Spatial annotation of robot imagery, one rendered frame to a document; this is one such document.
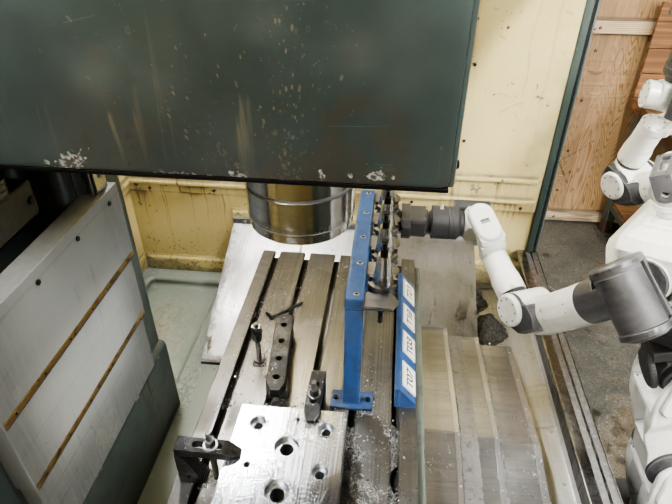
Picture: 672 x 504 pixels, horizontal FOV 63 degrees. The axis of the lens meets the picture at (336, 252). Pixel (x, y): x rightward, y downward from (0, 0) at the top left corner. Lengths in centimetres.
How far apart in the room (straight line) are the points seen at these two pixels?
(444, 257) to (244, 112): 143
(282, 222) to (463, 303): 123
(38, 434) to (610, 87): 334
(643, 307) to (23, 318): 105
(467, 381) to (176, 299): 114
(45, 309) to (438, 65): 74
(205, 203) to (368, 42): 157
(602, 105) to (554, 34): 195
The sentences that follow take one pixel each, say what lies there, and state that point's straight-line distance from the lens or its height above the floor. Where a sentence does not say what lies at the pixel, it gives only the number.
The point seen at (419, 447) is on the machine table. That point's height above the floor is 87.
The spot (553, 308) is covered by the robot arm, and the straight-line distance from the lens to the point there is 125.
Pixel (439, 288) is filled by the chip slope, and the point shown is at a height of 76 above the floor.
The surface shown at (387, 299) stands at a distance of 113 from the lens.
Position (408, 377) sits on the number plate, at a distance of 136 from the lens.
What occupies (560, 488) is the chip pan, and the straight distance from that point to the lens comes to 160.
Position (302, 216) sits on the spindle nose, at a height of 155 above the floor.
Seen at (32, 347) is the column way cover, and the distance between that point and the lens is 102.
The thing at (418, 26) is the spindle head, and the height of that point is 181.
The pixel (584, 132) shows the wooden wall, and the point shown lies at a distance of 376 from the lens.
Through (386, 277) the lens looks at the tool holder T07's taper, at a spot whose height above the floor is 125.
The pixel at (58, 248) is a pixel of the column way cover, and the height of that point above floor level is 141.
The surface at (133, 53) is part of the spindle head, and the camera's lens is 67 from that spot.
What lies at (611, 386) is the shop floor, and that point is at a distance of 288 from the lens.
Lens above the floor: 193
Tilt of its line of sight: 35 degrees down
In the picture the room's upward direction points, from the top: straight up
